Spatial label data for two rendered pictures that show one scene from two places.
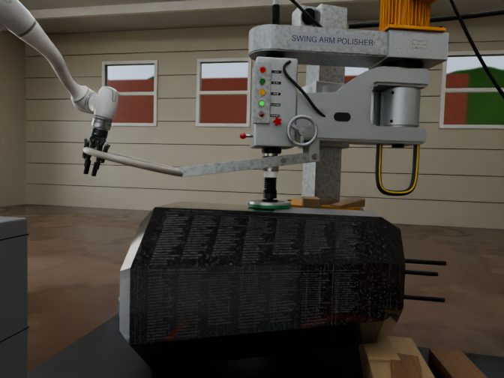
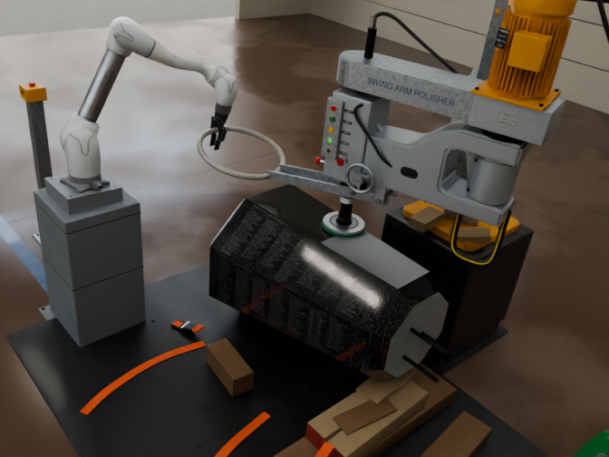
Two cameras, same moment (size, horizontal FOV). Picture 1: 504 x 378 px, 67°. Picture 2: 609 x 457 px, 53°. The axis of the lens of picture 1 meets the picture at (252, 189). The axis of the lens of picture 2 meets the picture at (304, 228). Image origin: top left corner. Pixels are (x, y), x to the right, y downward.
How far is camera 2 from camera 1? 2.07 m
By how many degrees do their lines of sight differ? 43
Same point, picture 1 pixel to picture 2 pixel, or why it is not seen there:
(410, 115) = (487, 192)
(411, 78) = (495, 153)
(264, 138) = (331, 170)
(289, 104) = (357, 146)
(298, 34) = (373, 77)
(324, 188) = not seen: hidden behind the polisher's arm
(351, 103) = (420, 161)
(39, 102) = not seen: outside the picture
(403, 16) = (503, 77)
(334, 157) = not seen: hidden behind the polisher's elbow
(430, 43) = (522, 121)
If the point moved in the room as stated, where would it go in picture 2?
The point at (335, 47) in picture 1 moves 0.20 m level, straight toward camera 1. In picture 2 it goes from (411, 100) to (378, 107)
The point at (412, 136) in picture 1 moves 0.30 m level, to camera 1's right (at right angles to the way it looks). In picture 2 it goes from (483, 216) to (553, 243)
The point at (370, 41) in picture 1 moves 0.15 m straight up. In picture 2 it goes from (451, 102) to (459, 64)
